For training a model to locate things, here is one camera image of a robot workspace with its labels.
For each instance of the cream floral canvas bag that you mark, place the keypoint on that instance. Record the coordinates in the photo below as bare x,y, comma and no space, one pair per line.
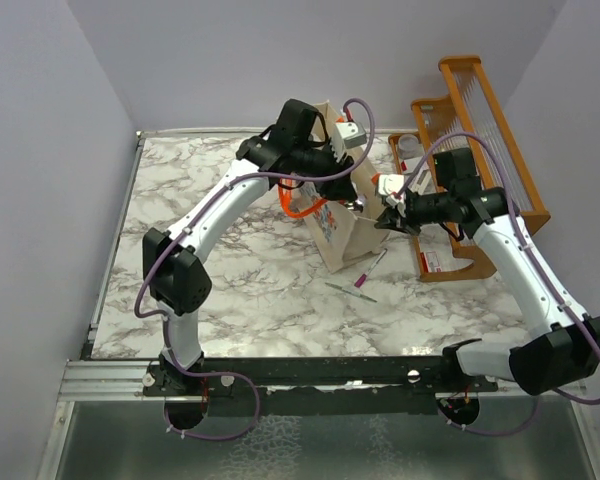
343,236

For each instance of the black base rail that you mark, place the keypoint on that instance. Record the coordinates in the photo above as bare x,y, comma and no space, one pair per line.
308,386

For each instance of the silver pen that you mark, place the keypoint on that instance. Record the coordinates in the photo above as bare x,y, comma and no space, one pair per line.
352,292

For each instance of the small white box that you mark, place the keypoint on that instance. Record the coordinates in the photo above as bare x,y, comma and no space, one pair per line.
423,181

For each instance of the wooden rack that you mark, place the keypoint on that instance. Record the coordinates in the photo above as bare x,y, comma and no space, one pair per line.
471,105

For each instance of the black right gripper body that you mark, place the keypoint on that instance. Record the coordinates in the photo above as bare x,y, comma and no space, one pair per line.
426,209

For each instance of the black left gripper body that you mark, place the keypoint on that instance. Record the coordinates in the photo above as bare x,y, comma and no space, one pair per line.
323,162

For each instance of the silver chrome bottle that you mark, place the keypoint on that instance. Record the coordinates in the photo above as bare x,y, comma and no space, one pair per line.
357,205

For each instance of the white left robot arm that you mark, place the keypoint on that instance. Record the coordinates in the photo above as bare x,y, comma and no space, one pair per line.
298,146

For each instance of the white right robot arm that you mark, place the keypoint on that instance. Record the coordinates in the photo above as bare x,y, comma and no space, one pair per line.
564,344

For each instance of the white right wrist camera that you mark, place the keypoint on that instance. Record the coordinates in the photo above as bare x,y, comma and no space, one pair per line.
388,190

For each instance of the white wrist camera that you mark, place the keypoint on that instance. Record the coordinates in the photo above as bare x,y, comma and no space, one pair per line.
388,190
345,136

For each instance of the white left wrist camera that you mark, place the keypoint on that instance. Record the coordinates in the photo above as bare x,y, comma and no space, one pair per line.
345,136

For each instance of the pink white pen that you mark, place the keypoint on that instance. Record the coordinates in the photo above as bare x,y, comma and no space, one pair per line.
363,277

